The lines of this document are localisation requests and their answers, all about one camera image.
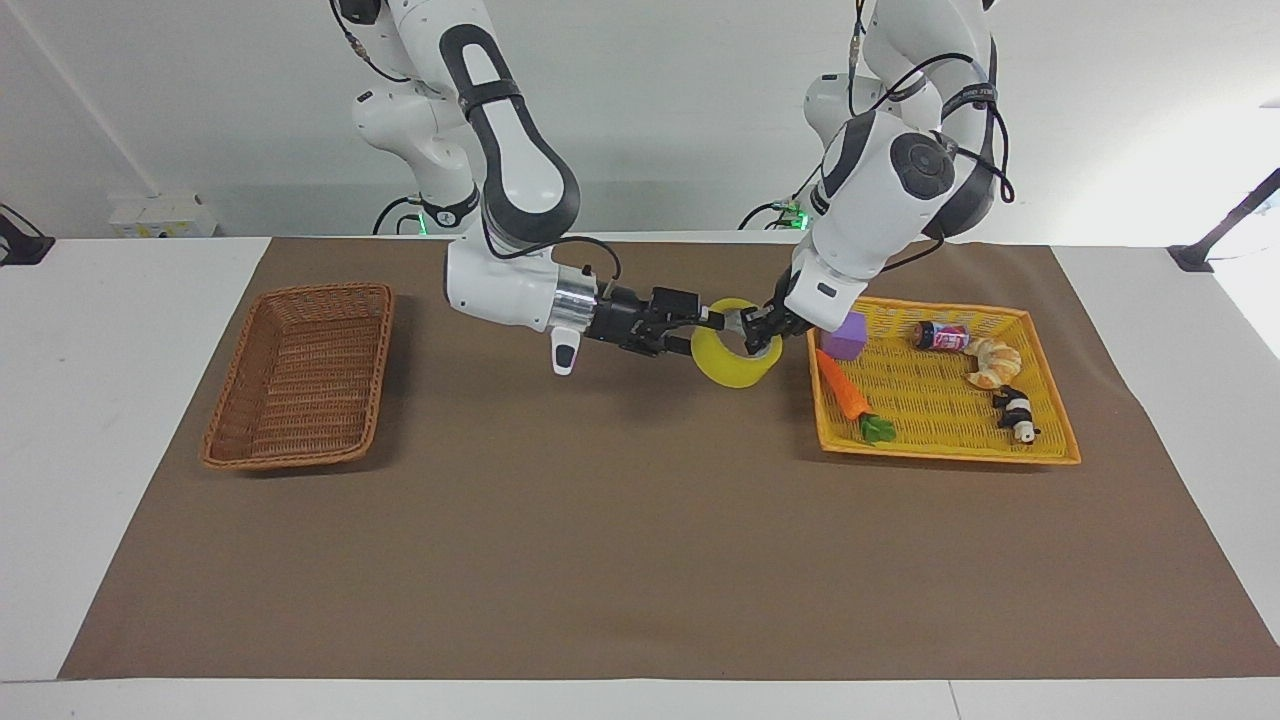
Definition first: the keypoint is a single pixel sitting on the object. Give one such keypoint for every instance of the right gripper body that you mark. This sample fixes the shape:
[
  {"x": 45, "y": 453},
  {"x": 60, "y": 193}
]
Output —
[{"x": 622, "y": 320}]

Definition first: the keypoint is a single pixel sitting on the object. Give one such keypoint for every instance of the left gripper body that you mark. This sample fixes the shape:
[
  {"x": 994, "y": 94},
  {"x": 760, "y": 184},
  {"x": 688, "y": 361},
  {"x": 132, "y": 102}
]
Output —
[{"x": 792, "y": 322}]

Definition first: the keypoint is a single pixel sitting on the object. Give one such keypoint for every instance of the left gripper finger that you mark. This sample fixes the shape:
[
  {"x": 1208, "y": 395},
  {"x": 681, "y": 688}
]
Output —
[
  {"x": 756, "y": 320},
  {"x": 764, "y": 343}
]

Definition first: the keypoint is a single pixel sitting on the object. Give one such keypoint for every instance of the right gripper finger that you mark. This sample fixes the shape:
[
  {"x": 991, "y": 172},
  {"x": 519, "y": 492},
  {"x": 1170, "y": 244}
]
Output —
[
  {"x": 678, "y": 303},
  {"x": 668, "y": 340}
]

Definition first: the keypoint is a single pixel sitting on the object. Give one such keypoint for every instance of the yellow tape roll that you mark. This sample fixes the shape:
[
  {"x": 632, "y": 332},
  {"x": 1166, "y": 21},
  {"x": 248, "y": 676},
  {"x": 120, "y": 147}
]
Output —
[{"x": 725, "y": 368}]

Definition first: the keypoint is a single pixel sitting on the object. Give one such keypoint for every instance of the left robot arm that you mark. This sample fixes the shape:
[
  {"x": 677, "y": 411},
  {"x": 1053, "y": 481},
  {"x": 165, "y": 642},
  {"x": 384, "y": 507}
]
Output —
[{"x": 890, "y": 180}]

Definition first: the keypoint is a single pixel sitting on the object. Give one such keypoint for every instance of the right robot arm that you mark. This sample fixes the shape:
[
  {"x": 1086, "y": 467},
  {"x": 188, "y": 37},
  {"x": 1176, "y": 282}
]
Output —
[{"x": 520, "y": 170}]

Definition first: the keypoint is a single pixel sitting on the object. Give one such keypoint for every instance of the yellow plastic basket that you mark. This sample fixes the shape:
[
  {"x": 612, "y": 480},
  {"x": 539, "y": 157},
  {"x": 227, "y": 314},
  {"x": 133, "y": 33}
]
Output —
[{"x": 940, "y": 410}]

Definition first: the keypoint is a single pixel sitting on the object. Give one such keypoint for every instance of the brown wicker basket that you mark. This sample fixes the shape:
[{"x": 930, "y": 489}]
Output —
[{"x": 300, "y": 375}]

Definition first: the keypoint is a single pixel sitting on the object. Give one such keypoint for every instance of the purple cube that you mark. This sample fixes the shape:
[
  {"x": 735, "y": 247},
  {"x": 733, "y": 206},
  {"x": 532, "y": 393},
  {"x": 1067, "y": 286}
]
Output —
[{"x": 846, "y": 337}]

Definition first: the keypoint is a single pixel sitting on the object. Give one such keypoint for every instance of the orange toy carrot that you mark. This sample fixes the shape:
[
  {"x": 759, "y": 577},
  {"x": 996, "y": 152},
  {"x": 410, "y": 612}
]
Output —
[{"x": 843, "y": 388}]

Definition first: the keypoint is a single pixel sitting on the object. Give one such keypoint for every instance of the small jar with red label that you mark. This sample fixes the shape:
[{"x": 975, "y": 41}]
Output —
[{"x": 942, "y": 337}]

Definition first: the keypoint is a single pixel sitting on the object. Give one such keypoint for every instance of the toy croissant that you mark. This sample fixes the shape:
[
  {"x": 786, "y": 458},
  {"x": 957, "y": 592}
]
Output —
[{"x": 992, "y": 362}]

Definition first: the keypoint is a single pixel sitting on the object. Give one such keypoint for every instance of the black and white panda toy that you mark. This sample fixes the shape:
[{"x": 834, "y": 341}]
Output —
[{"x": 1016, "y": 410}]

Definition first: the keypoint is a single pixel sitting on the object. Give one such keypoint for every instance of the black stand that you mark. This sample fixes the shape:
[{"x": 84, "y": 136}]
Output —
[
  {"x": 22, "y": 247},
  {"x": 1230, "y": 225}
]

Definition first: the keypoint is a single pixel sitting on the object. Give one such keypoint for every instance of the white socket box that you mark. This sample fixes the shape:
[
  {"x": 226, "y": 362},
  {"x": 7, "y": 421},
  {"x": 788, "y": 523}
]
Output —
[{"x": 160, "y": 216}]

